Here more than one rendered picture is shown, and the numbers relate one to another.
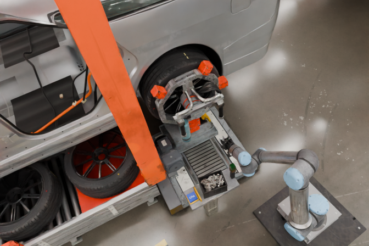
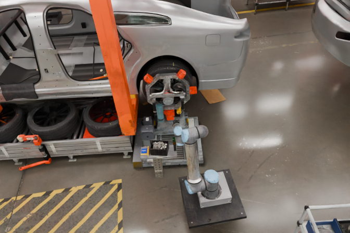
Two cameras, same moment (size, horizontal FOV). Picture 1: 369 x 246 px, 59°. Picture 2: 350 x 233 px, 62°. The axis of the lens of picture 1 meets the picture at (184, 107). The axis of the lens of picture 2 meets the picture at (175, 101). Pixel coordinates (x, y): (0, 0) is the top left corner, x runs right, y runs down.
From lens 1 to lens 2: 1.49 m
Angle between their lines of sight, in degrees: 18
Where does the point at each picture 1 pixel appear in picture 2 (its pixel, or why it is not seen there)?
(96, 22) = (103, 10)
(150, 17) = (152, 30)
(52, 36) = not seen: hidden behind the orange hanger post
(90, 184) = (92, 123)
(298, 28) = (288, 90)
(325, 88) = (284, 133)
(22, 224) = (47, 129)
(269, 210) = not seen: hidden behind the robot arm
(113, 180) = (105, 126)
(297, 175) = (186, 131)
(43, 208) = (61, 126)
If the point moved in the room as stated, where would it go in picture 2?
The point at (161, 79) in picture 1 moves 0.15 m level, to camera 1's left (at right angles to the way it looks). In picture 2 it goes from (152, 72) to (140, 70)
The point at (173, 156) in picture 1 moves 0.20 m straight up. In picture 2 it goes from (148, 128) to (147, 117)
